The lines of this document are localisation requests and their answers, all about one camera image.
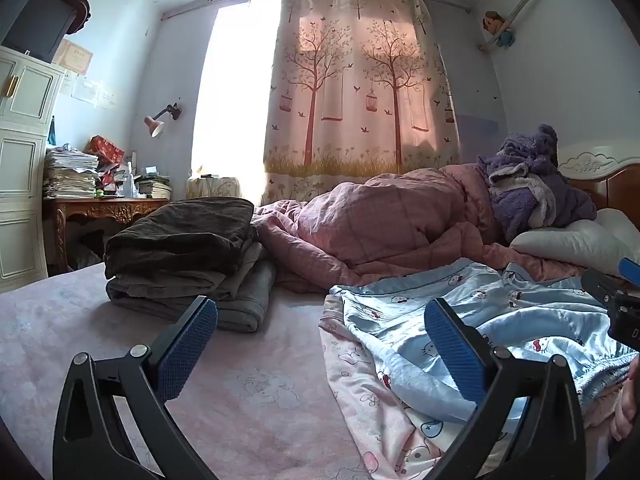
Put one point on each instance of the purple fleece robe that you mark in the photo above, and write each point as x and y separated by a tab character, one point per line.
520	200

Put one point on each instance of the stack of books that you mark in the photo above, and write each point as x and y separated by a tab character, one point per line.
155	187

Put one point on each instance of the carved wooden desk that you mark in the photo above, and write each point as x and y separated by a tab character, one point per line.
100	207

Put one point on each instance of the tan wall certificate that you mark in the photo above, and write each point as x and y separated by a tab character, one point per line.
77	57

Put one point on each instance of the pink wall lamp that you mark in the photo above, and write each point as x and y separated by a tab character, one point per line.
155	125

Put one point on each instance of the black case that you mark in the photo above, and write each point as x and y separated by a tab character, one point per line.
35	30

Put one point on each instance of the orange plush toy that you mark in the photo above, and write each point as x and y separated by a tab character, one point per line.
491	22

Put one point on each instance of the red snack bag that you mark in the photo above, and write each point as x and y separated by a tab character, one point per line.
105	147

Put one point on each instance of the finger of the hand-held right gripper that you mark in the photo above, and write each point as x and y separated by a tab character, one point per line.
600	285
630	267

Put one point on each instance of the white wall certificate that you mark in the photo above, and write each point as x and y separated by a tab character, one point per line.
89	91
70	85
106	99

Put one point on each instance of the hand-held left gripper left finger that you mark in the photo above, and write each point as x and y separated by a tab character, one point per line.
192	345

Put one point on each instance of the white pillow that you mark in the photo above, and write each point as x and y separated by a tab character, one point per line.
575	245

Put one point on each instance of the white bottle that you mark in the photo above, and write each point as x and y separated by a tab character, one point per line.
130	182

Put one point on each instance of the pink quilt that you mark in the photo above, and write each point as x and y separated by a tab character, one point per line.
380	220

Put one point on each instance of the pink white cat-print pajamas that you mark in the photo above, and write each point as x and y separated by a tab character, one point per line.
360	395

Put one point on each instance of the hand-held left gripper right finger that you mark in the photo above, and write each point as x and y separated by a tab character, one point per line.
455	350

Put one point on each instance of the wooden bed headboard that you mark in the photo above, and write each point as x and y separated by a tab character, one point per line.
620	185

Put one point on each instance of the cream cabinet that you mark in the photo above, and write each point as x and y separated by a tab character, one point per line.
20	160

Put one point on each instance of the person's right hand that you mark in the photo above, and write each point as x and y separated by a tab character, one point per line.
625	410

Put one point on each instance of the grey folded pants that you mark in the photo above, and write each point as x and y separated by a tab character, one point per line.
240	300

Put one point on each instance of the tree-print curtain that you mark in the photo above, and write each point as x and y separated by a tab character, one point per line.
350	110

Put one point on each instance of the pink bed sheet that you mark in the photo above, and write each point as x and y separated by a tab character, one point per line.
250	410

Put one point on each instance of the dark brown folded pants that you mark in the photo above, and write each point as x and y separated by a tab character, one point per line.
180	235

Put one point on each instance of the grass-print covered stand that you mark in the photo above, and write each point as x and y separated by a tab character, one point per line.
215	187

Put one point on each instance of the teal plush toy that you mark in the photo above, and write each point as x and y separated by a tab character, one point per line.
506	39

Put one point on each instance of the stack of papers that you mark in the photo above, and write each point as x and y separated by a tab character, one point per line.
70	175

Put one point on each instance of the blue cat-print pants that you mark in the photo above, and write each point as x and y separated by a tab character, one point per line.
525	310

